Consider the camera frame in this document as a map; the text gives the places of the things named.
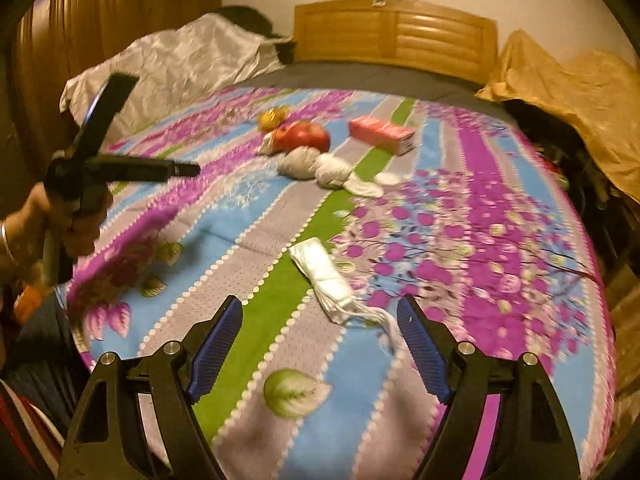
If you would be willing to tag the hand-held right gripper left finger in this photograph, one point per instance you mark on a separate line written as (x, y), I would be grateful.
(215, 355)

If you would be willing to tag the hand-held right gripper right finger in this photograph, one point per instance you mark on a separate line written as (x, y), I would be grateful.
(422, 350)

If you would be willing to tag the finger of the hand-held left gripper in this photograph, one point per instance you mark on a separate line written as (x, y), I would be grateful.
(150, 167)

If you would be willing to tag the white plastic bag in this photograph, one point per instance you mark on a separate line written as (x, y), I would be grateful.
(325, 275)

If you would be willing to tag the person's left forearm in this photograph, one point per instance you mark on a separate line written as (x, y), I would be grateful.
(10, 260)

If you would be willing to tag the person's left hand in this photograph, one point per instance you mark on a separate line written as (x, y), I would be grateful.
(85, 230)

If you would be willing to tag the white satin cloth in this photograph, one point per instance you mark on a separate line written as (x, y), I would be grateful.
(175, 65)

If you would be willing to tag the yellow toy fruit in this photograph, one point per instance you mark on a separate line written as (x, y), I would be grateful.
(272, 117)

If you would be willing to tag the floral striped blanket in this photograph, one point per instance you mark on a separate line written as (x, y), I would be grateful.
(280, 220)

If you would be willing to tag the grey sock ball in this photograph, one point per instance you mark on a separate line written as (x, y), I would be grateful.
(298, 164)

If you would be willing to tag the brown wooden wardrobe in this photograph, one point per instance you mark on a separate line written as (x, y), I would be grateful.
(110, 15)

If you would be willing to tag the red apple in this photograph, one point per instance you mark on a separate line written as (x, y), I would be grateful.
(305, 136)

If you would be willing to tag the dark trousers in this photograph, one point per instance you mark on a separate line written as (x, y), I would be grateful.
(45, 355)

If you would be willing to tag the flat white cloth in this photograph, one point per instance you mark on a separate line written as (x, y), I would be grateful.
(364, 187)

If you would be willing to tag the round white pad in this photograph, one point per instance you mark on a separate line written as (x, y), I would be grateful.
(387, 178)

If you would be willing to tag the black cloth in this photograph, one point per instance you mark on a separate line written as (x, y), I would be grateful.
(245, 17)

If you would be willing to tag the red white striped garment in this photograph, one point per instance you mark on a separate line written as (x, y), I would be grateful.
(27, 435)

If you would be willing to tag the cardboard box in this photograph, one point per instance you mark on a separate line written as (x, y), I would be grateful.
(627, 310)

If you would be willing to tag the pink carton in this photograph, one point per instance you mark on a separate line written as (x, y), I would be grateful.
(380, 134)

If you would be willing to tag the grey bed sheet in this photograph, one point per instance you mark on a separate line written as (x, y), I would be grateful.
(400, 77)

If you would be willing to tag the wooden headboard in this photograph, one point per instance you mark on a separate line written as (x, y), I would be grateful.
(395, 35)

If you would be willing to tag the tan cloth cover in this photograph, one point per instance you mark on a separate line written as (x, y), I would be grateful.
(565, 85)

